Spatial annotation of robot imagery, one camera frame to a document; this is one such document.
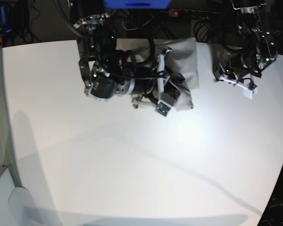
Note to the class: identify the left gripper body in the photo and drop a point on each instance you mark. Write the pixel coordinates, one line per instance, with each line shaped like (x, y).
(228, 75)

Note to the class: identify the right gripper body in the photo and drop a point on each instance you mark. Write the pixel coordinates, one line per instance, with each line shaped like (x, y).
(166, 81)

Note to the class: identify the beige t-shirt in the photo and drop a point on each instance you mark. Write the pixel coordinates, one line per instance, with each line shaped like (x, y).
(182, 59)

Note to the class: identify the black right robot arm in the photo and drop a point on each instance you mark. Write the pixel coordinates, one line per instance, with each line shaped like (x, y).
(107, 71)

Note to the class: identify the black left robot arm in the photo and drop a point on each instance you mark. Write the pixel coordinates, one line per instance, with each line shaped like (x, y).
(242, 65)

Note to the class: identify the black power strip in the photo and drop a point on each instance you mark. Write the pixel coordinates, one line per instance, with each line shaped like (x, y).
(192, 14)

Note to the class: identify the blue plastic box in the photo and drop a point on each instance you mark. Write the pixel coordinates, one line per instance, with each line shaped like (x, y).
(137, 4)

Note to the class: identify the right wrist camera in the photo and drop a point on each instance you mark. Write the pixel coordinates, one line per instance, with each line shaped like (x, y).
(165, 104)

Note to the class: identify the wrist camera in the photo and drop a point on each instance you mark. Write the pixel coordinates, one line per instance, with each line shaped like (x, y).
(165, 104)
(249, 91)

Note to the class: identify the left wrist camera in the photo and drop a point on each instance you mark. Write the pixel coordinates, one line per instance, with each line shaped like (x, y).
(249, 91)

